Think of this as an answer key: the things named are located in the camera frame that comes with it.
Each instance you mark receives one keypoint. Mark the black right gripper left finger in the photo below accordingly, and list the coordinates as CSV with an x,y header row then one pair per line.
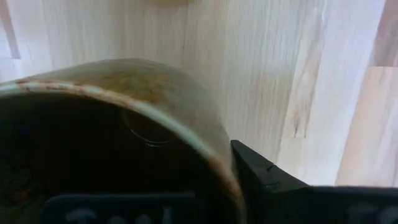
x,y
124,208

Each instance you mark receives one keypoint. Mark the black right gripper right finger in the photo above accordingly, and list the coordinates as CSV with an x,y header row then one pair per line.
x,y
280,199

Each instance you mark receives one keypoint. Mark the green glazed ceramic mug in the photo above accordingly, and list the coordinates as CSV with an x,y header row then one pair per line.
x,y
140,81

